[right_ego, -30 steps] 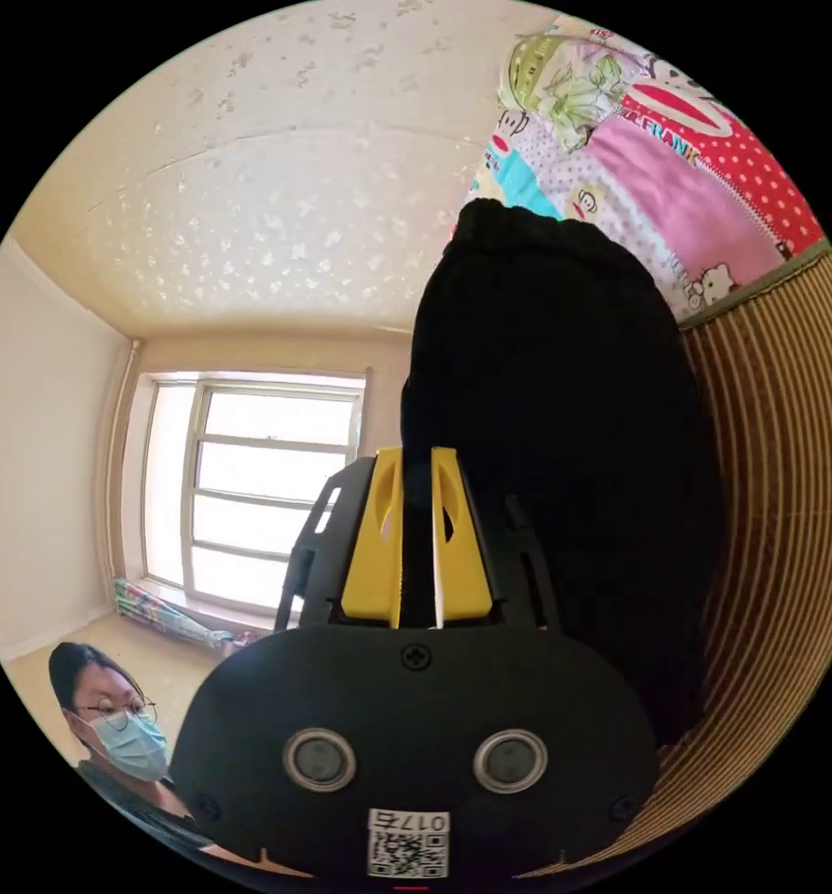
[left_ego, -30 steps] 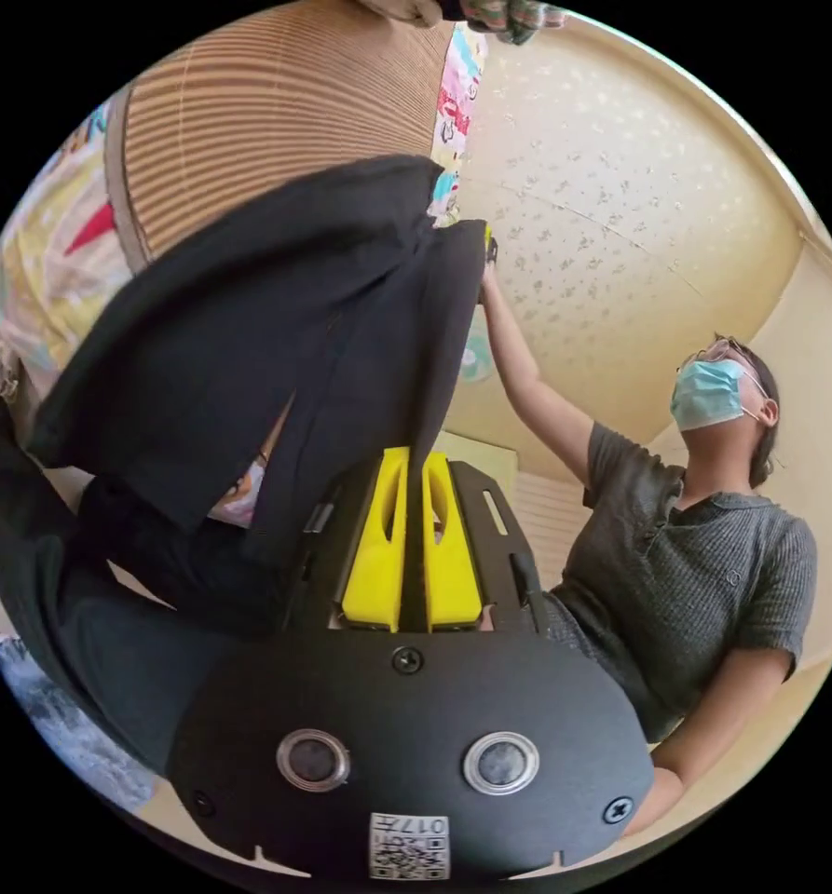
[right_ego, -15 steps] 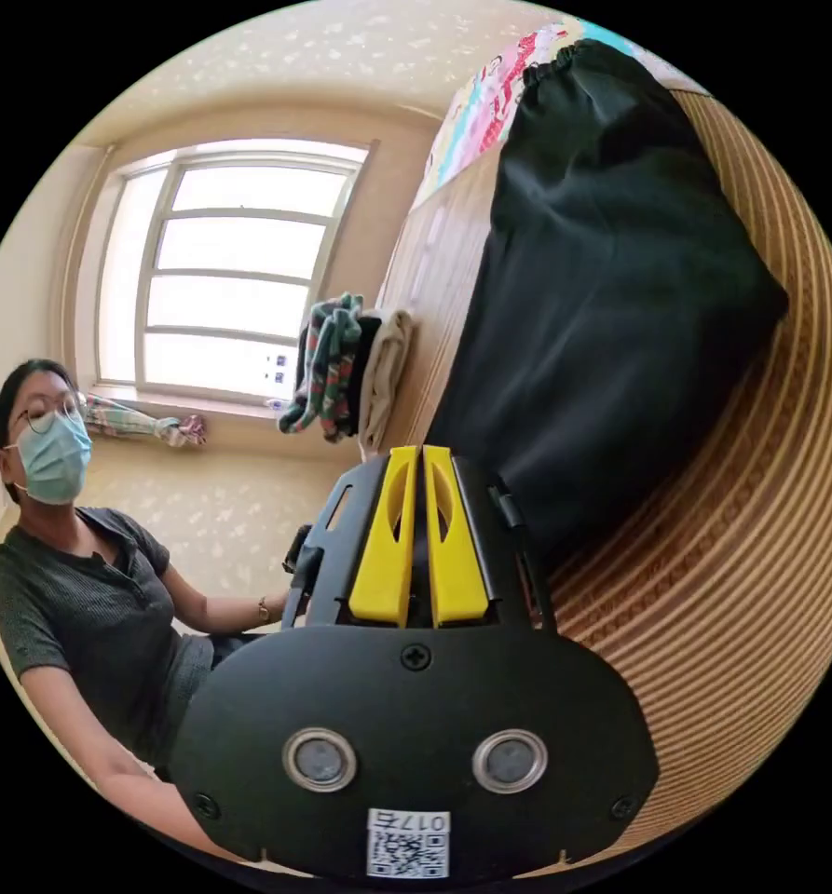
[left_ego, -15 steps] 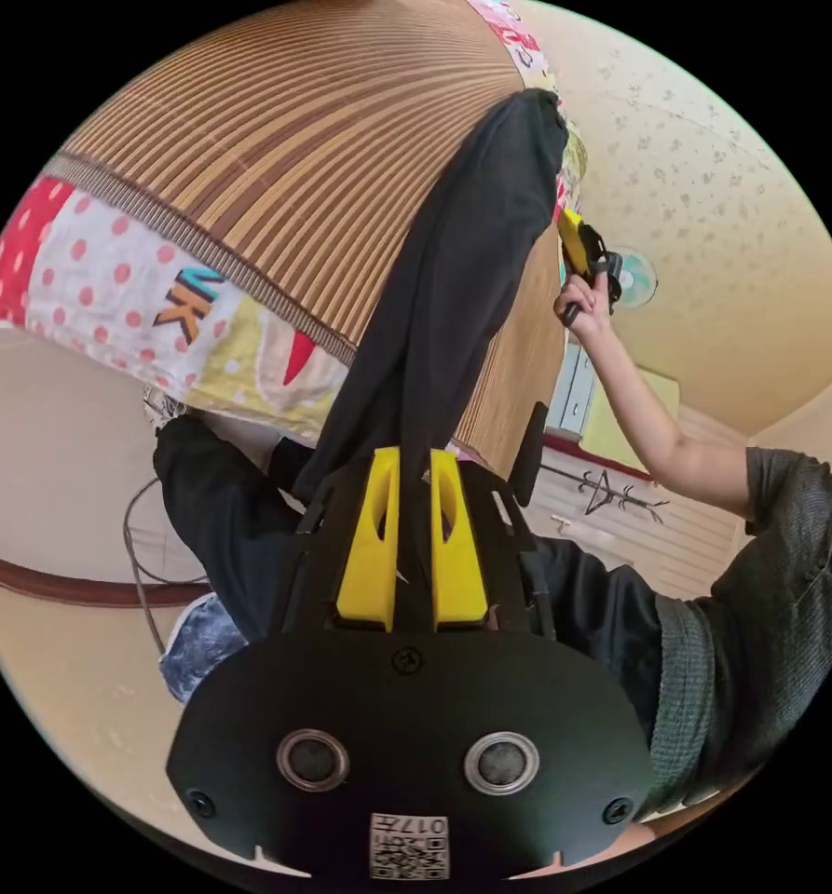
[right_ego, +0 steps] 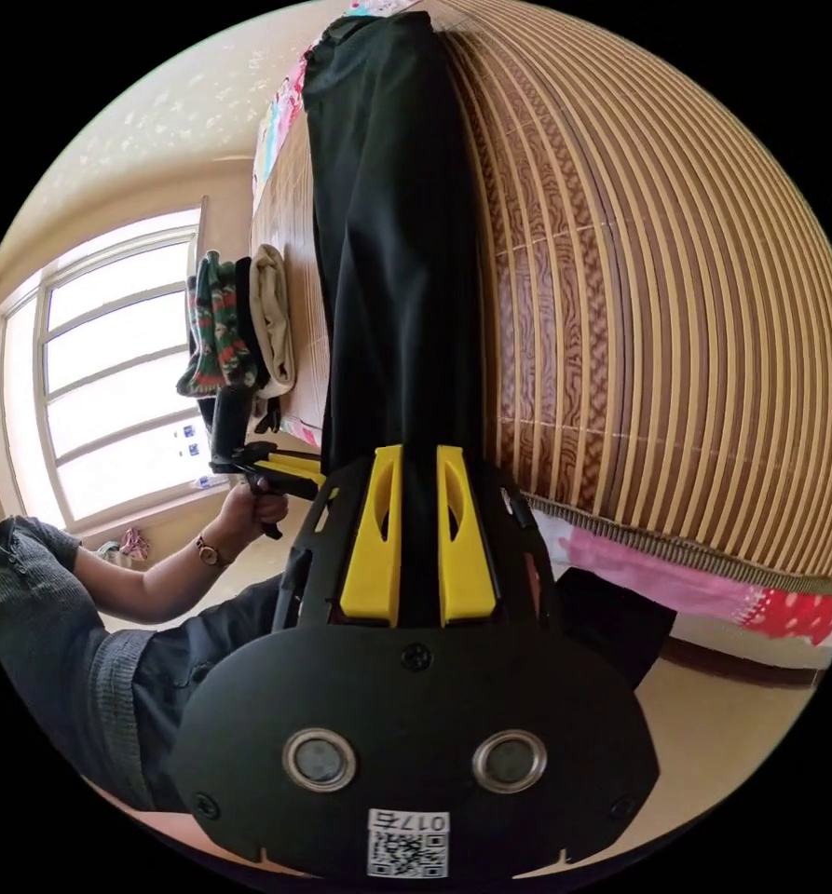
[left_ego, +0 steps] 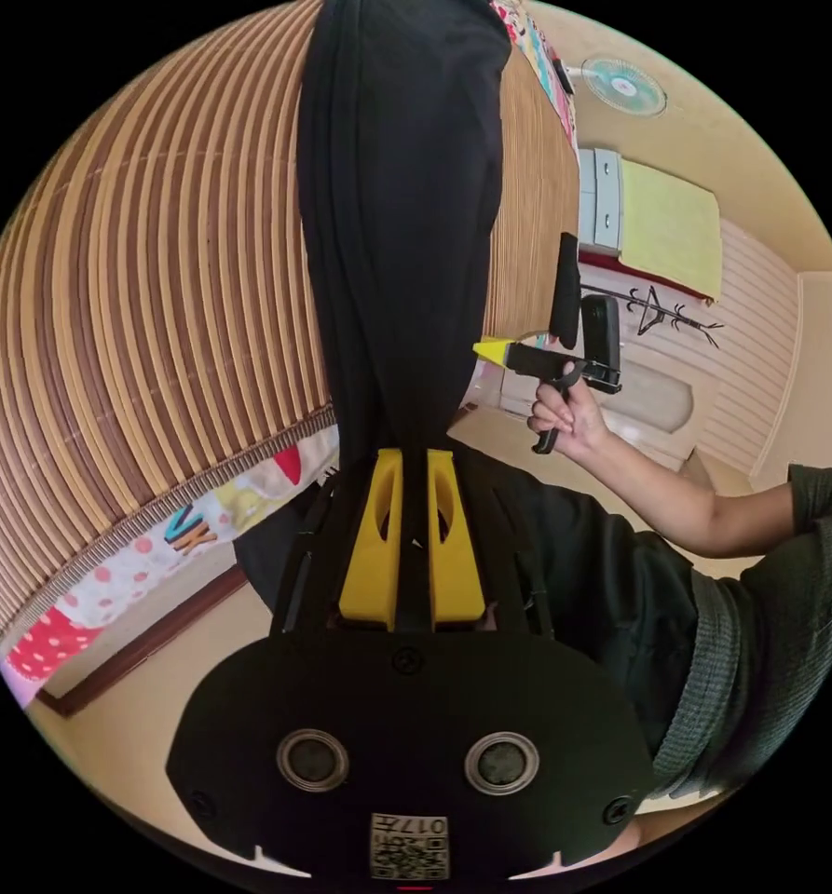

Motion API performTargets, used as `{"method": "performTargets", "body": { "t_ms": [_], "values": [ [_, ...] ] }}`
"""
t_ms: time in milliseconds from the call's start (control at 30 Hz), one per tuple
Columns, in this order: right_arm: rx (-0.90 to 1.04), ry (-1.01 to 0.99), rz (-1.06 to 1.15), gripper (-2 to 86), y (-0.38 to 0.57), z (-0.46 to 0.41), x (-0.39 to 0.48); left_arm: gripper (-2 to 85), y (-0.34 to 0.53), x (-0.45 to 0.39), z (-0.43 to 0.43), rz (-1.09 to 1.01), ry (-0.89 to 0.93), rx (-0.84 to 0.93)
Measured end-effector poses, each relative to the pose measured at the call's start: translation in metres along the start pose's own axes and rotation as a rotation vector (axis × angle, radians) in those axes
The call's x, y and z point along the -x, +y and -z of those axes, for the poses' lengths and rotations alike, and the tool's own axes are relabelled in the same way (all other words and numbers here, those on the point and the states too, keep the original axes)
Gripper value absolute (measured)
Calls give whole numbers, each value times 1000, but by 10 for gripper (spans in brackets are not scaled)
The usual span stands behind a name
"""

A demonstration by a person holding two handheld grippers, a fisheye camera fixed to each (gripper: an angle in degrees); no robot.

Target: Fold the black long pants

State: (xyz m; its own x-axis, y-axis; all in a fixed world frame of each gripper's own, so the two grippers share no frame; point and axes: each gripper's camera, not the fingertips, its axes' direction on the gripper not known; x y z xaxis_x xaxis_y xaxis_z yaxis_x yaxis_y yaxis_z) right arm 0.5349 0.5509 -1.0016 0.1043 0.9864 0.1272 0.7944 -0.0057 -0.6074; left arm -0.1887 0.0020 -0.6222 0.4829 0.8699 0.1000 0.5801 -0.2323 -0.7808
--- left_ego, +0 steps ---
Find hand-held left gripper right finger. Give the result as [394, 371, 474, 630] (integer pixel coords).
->
[426, 449, 487, 627]

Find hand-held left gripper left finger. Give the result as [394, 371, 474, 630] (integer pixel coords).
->
[338, 449, 405, 630]

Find black long pants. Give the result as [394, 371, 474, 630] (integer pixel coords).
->
[294, 0, 515, 470]

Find person's right forearm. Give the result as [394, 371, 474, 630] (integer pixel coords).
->
[581, 426, 802, 561]

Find person's right hand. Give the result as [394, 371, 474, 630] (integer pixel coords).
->
[526, 379, 612, 463]

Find black coat stand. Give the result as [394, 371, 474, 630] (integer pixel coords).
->
[581, 281, 726, 350]

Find yellow cloth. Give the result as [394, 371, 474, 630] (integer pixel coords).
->
[616, 156, 725, 303]

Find grey drawer cupboard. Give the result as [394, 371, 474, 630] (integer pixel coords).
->
[577, 147, 624, 258]

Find teal electric fan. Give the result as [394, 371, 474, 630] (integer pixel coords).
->
[580, 55, 669, 119]

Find person's body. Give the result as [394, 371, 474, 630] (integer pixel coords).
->
[450, 445, 832, 805]

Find bed with woven mat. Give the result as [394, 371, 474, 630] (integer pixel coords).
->
[0, 0, 586, 703]

